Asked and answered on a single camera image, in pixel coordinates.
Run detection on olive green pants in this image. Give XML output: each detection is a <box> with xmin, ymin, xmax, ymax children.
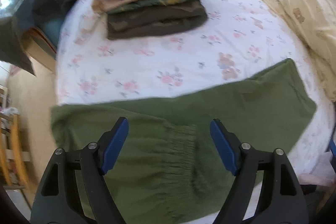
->
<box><xmin>51</xmin><ymin>59</ymin><xmax>317</xmax><ymax>223</ymax></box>

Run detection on wooden chair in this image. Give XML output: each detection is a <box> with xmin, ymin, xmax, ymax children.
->
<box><xmin>1</xmin><ymin>85</ymin><xmax>32</xmax><ymax>190</ymax></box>

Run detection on white floral bed sheet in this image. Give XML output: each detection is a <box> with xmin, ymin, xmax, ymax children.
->
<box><xmin>56</xmin><ymin>0</ymin><xmax>335</xmax><ymax>177</ymax></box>

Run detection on camouflage folded garment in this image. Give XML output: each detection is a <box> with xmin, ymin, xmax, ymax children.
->
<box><xmin>106</xmin><ymin>0</ymin><xmax>194</xmax><ymax>14</ymax></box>

